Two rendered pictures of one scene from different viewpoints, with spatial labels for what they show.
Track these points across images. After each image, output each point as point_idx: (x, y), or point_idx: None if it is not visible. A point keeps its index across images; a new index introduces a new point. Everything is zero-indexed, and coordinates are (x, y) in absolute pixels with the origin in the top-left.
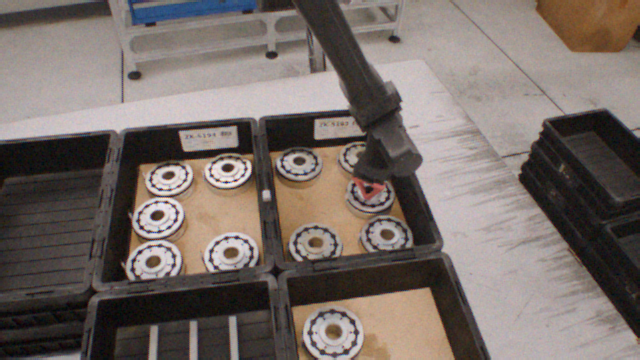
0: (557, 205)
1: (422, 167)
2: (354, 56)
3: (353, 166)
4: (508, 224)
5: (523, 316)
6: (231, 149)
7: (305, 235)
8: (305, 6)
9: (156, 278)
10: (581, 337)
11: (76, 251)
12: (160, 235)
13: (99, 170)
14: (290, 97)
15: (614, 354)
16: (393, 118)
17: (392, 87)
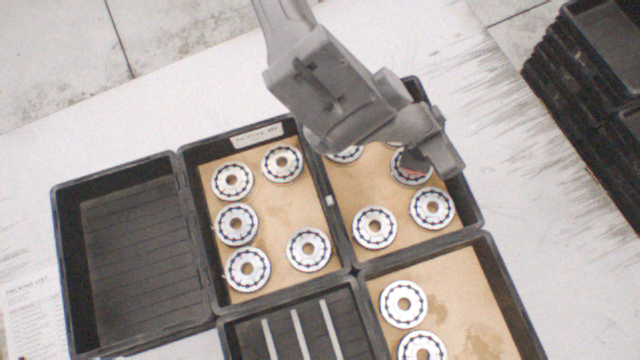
0: (571, 88)
1: (447, 101)
2: (414, 133)
3: None
4: (530, 151)
5: (546, 240)
6: (277, 137)
7: (364, 219)
8: (380, 140)
9: (262, 295)
10: (595, 251)
11: (175, 264)
12: (244, 241)
13: (163, 178)
14: None
15: (623, 262)
16: (438, 135)
17: (438, 115)
